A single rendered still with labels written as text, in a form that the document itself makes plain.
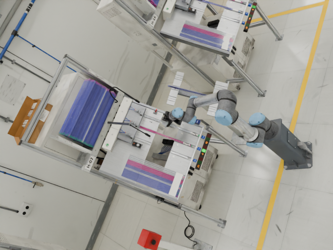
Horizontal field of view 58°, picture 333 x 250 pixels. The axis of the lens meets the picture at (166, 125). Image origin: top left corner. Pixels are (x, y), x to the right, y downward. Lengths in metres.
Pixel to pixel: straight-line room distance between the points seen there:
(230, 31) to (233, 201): 1.67
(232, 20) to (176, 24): 0.55
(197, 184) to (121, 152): 0.96
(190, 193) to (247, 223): 0.61
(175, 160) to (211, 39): 1.23
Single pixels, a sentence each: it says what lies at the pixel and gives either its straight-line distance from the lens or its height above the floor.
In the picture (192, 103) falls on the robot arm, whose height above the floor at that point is 1.11.
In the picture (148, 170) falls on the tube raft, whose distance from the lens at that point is 2.57.
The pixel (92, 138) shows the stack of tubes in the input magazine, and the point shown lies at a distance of 2.53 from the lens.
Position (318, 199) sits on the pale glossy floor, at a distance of 2.78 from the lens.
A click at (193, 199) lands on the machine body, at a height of 0.19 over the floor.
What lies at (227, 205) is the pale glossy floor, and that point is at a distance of 3.14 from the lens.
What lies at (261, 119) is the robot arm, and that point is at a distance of 2.30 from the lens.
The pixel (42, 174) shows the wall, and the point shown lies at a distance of 4.04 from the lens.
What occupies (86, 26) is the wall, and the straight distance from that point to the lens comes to 4.32.
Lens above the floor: 2.54
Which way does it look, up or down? 37 degrees down
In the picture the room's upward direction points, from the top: 58 degrees counter-clockwise
